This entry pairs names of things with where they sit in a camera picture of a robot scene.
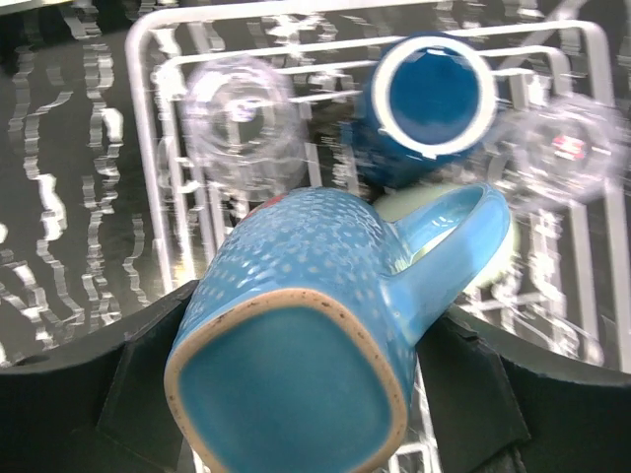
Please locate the white wire dish rack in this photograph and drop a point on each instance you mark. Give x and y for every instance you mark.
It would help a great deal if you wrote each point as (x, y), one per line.
(560, 290)

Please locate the light blue dotted mug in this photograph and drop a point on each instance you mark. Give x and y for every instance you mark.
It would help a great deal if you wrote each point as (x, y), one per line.
(296, 352)

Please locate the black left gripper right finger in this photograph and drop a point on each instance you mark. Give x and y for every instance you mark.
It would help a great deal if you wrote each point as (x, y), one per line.
(501, 404)

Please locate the dark blue ceramic mug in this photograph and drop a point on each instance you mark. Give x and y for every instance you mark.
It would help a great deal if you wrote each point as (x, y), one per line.
(428, 102)

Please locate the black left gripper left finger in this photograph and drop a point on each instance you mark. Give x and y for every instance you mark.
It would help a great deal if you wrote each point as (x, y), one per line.
(97, 403)

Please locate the clear glass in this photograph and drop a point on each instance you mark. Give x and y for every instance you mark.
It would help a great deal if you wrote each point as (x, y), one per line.
(240, 125)
(555, 154)

